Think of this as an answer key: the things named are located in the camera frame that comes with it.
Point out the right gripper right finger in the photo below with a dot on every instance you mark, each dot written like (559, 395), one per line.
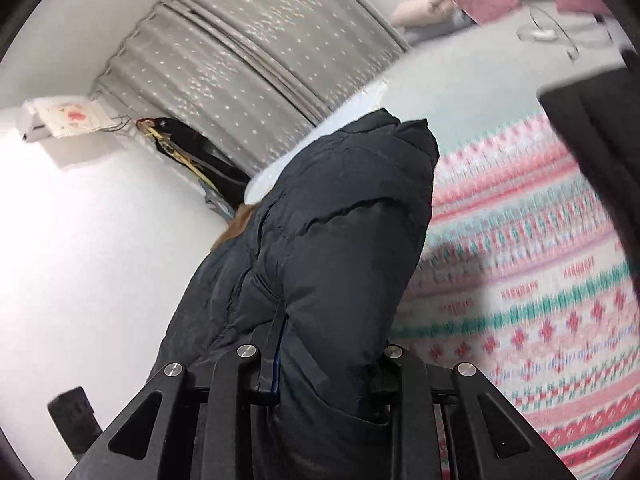
(456, 416)

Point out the folded grey blue blanket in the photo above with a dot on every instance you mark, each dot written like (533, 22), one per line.
(457, 22)

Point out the white wall air conditioner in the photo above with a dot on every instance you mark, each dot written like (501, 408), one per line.
(61, 117)

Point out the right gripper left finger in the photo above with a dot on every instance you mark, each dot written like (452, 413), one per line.
(176, 429)

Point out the patterned red green bedspread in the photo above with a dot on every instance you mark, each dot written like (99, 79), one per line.
(524, 274)

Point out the grey dotted curtain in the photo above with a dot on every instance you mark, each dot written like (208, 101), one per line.
(252, 76)

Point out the light grey bed sheet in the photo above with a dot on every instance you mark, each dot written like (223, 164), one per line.
(473, 82)

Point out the black quilted puffer jacket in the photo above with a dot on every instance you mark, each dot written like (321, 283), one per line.
(333, 245)

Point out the brown folded coat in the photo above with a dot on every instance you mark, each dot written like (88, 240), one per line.
(236, 226)

